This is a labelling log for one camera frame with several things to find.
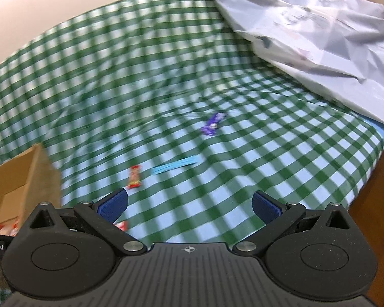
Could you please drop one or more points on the grey crumpled sheet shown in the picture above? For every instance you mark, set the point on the grey crumpled sheet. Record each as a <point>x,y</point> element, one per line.
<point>323,38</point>

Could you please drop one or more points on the purple candy wrapper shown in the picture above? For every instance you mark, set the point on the purple candy wrapper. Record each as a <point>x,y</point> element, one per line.
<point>213,124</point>

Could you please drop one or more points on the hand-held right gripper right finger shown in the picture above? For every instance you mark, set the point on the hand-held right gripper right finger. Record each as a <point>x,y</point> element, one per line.
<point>267,207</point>

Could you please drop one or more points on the red fries snack packet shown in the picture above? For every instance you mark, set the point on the red fries snack packet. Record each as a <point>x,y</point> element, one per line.
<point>3,227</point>

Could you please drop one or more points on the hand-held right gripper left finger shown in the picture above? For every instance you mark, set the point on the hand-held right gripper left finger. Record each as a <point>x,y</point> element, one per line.
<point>113,206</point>

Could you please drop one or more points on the small orange candy bar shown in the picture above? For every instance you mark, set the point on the small orange candy bar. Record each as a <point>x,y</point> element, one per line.
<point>135,177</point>

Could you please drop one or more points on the green checked blanket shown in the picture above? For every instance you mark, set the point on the green checked blanket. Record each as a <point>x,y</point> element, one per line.
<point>147,70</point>

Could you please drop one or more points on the wooden bed frame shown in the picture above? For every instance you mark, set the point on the wooden bed frame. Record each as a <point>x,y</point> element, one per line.
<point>377,214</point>

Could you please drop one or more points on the brown cardboard box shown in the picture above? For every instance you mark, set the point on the brown cardboard box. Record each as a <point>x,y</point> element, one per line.
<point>35,179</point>

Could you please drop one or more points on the light blue bed sheet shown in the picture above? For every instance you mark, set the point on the light blue bed sheet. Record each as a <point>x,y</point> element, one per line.
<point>378,129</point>

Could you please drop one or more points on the light blue snack stick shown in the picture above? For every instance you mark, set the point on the light blue snack stick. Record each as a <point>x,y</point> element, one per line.
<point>175,166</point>

